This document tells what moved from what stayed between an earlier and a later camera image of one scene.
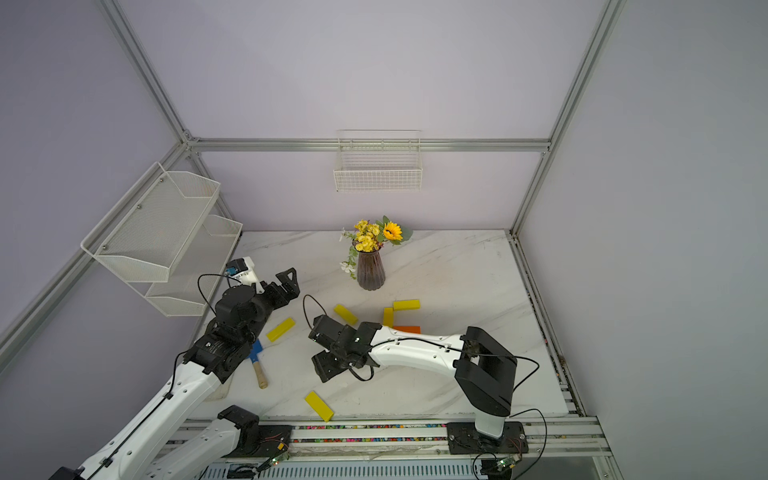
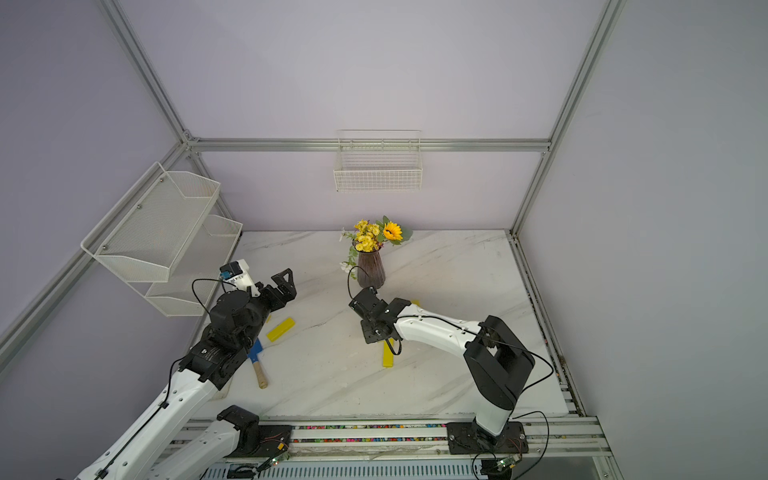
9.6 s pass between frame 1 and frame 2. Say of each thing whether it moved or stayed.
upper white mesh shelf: stayed
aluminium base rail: stayed
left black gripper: stayed
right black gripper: moved
